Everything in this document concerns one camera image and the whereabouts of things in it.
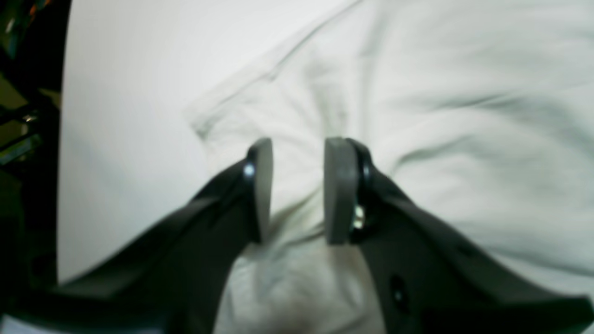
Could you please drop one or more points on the beige t-shirt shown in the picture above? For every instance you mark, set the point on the beige t-shirt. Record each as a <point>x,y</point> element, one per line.
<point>481,111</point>

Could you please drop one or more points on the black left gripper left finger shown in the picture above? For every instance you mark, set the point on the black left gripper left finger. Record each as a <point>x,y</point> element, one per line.
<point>170,279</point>

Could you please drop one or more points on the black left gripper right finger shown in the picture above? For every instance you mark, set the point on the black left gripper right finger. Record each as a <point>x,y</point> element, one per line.
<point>428,277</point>

